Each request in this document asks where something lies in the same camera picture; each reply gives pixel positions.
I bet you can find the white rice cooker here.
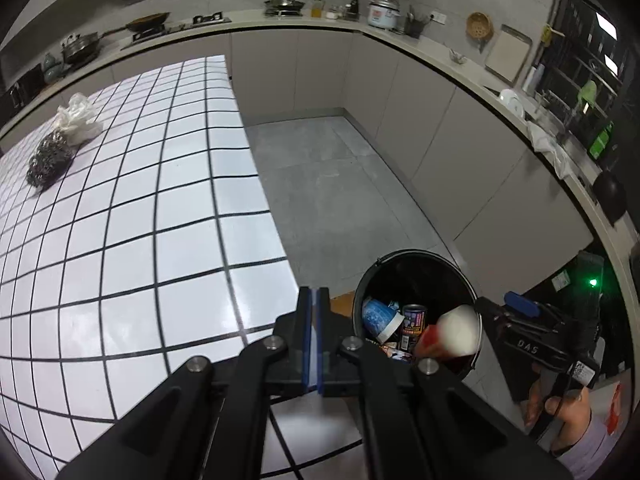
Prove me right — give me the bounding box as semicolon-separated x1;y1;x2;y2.
367;0;402;30

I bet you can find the blue white patterned paper cup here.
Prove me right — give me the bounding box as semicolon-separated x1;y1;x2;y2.
361;296;406;345

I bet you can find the white plastic bag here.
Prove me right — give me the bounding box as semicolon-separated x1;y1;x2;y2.
52;92;103;145

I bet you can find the person's right hand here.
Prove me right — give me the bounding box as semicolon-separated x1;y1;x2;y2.
524;367;594;457

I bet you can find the black trash bin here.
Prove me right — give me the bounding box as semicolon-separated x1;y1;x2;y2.
351;249;484;382

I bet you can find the white cutting board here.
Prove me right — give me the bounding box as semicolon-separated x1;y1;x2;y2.
486;24;533;84

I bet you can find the red paper cup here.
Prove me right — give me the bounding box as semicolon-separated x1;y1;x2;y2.
414;304;482;361

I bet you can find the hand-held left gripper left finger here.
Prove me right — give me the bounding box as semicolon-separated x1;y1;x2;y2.
57;287;314;480

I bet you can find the black frying pan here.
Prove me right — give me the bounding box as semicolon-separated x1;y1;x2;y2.
594;170;628;227

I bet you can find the barred window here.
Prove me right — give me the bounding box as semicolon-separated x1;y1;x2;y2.
542;0;640;161

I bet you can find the steel cooking pot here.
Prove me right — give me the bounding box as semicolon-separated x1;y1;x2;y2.
60;32;103;65

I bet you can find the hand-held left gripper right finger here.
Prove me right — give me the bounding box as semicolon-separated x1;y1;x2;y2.
316;287;574;480

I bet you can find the black wok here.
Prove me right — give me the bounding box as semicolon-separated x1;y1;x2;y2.
102;12;172;36

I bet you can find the black microwave oven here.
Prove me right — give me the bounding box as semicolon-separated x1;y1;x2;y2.
0;67;46;111

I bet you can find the white bowl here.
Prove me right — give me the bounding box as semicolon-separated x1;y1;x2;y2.
498;88;526;116

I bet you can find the black yellow drink can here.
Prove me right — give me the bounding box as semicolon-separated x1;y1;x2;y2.
398;304;427;354

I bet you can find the person's right forearm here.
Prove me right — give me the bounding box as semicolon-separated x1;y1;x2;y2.
555;407;632;472

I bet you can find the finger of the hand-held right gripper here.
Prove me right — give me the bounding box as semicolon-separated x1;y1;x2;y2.
503;291;561;328
475;297;516;341

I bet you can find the round bamboo strainer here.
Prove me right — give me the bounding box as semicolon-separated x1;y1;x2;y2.
466;12;495;54

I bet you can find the utensil holder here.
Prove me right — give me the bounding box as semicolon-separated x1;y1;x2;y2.
403;7;431;39

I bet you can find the white dish cloth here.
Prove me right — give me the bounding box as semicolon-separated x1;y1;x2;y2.
526;119;573;181

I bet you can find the steel wool scrubber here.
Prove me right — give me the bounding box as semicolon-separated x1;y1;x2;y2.
26;132;76;188

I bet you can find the green ceramic teapot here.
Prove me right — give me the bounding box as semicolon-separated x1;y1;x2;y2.
42;53;65;85

